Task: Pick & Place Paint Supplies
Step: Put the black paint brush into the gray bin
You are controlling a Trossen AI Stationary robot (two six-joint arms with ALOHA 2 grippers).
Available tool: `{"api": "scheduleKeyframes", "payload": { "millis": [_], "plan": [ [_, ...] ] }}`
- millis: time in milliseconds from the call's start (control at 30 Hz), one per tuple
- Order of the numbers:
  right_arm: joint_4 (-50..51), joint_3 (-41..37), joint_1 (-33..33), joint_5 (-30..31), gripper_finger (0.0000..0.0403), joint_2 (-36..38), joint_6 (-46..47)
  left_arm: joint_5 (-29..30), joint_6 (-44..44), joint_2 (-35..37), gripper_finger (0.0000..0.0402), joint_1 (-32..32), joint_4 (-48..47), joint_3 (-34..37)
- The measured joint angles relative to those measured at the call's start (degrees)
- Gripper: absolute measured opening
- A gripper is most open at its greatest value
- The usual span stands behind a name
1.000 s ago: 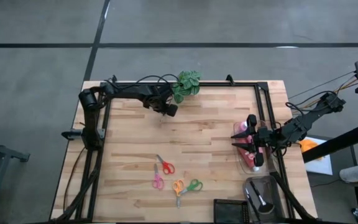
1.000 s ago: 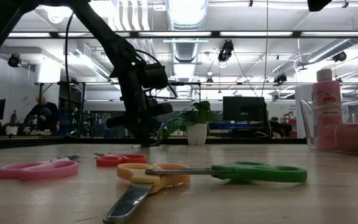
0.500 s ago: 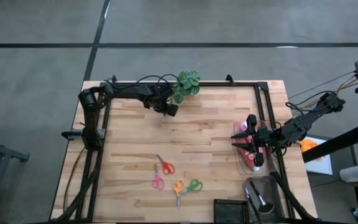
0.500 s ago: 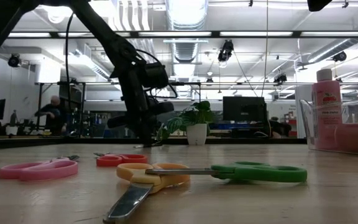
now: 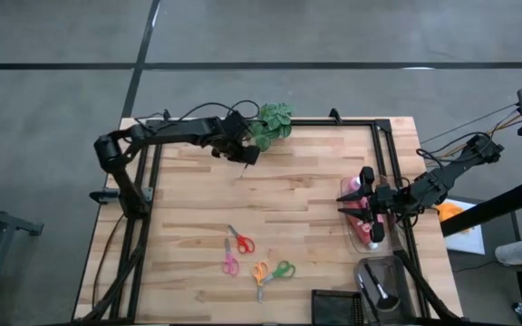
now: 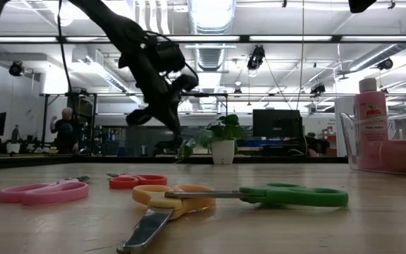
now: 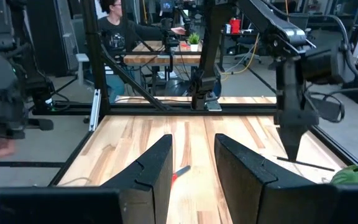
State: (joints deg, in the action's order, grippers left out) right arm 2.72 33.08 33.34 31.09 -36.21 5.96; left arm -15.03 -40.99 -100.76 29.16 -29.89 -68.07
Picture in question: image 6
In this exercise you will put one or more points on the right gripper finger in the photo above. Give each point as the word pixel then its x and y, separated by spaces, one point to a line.
pixel 361 5

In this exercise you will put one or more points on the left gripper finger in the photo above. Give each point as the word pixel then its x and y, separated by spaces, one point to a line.
pixel 177 120
pixel 169 116

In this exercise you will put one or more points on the pink paint bottle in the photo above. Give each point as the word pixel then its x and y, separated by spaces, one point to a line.
pixel 370 141

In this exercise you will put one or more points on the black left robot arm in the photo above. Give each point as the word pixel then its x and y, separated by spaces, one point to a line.
pixel 111 24

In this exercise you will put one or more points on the potted green plant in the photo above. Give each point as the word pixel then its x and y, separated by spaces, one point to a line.
pixel 223 151

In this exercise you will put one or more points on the person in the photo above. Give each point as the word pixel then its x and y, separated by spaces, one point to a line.
pixel 317 144
pixel 65 134

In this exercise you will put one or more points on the large black monitor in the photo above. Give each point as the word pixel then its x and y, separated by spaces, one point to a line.
pixel 277 123

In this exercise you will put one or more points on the black beam with lights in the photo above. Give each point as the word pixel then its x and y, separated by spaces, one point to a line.
pixel 244 38

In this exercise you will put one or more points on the shelf with red bins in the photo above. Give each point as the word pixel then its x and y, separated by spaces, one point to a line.
pixel 328 137

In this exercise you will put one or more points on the clear plastic bin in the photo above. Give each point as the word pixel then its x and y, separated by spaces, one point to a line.
pixel 347 148

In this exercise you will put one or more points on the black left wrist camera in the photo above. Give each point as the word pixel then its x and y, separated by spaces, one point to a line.
pixel 171 56

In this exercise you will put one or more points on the black background table frame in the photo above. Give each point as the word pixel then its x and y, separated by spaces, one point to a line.
pixel 206 94

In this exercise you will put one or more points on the black hanging camera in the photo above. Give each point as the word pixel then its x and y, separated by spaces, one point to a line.
pixel 15 68
pixel 385 63
pixel 317 88
pixel 256 58

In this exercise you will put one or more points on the silver ventilation duct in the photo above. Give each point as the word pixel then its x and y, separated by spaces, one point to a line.
pixel 210 56

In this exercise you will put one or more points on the black metal table frame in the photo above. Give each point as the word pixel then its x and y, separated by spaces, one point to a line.
pixel 30 163

